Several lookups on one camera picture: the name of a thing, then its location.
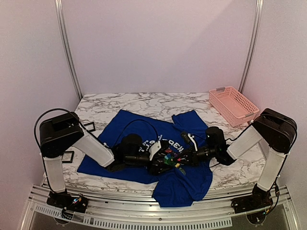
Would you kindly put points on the pink perforated plastic basket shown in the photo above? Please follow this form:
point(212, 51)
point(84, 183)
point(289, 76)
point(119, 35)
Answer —
point(233, 106)

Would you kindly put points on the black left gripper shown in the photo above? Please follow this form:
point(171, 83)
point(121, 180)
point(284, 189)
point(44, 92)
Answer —
point(155, 169)

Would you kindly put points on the aluminium corner post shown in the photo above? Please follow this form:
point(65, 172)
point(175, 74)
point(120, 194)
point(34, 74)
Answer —
point(67, 49)
point(252, 44)

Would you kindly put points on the left aluminium corner post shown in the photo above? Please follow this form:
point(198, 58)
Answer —
point(67, 49)

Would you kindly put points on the silver round brooch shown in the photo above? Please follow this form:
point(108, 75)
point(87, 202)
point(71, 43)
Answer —
point(182, 171)

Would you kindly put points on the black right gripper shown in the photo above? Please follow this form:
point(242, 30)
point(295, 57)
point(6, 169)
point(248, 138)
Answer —
point(190, 157)

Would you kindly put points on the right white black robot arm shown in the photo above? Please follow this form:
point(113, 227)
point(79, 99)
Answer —
point(278, 131)

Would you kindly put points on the right aluminium corner post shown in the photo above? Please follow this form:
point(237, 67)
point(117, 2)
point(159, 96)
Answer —
point(252, 44)

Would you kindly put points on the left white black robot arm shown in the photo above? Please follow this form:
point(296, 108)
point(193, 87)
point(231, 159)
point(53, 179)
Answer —
point(65, 133)

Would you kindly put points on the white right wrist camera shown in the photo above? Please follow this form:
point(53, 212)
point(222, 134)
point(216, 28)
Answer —
point(190, 141)

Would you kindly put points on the aluminium front rail frame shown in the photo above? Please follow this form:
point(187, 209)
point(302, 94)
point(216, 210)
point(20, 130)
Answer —
point(124, 209)

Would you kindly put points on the blue printed t-shirt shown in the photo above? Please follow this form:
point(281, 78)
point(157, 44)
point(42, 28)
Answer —
point(178, 186)

